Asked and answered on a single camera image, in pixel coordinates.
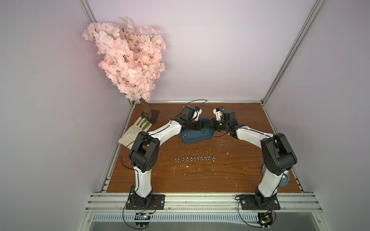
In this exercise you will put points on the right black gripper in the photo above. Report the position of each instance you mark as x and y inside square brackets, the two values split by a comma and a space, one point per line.
[215, 125]

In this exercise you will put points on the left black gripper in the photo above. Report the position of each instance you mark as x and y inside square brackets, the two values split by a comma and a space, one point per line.
[199, 122]

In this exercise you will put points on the teal plastic storage box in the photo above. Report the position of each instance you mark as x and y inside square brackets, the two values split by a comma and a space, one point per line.
[209, 133]

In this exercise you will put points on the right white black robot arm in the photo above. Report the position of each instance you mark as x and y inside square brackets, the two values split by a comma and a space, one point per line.
[278, 156]

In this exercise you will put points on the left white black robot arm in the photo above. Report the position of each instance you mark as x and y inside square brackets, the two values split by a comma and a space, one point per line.
[144, 153]

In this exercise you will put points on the white green work glove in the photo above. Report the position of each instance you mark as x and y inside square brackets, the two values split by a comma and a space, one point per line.
[129, 137]

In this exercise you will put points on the teal plastic dustpan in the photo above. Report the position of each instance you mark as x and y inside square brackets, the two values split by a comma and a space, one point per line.
[284, 181]

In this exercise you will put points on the pink artificial blossom tree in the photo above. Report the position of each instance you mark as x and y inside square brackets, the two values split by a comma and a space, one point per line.
[132, 57]

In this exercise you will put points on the right small circuit board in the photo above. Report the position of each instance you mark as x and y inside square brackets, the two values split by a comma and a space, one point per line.
[265, 220]

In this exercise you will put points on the small circuit board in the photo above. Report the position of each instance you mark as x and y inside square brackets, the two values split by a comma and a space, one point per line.
[265, 220]
[142, 220]

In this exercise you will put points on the left small circuit board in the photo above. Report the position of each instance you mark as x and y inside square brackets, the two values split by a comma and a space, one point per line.
[142, 220]

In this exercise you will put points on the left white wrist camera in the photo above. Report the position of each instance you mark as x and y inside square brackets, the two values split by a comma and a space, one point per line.
[197, 113]

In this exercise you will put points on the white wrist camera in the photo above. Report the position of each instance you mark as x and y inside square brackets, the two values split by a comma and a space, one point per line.
[197, 113]
[219, 114]

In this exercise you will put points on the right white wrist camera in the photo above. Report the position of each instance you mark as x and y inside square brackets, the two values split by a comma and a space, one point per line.
[219, 114]

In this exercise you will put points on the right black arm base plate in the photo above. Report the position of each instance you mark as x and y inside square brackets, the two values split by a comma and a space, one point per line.
[256, 202]

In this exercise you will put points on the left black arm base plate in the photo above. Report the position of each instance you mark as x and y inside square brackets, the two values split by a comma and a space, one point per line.
[151, 202]

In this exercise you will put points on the aluminium front rail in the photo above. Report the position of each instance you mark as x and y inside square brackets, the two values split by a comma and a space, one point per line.
[205, 202]

